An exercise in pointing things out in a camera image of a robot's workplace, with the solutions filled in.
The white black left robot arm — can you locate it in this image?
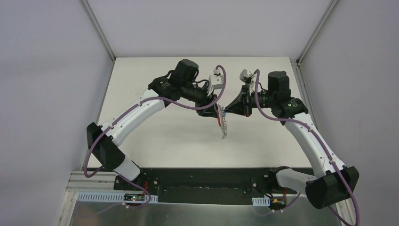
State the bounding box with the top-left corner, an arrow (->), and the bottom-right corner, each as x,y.
83,59 -> 227,190

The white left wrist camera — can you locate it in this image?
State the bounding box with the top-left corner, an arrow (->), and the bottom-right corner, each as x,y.
207,68 -> 224,96

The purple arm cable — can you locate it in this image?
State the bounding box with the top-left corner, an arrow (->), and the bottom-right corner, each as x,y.
253,69 -> 361,226
82,65 -> 227,210

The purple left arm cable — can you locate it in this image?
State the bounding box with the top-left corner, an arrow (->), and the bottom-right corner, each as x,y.
82,65 -> 227,210

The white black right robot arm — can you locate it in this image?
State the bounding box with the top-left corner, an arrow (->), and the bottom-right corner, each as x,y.
225,69 -> 359,209

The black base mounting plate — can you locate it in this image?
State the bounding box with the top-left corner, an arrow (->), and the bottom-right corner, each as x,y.
112,168 -> 300,205

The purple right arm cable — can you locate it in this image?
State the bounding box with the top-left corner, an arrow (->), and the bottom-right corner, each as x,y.
253,69 -> 361,226

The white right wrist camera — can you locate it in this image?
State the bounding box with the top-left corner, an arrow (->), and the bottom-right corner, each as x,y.
239,69 -> 255,85

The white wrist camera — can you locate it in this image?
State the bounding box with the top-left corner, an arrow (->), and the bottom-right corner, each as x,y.
239,69 -> 255,85
207,68 -> 224,96

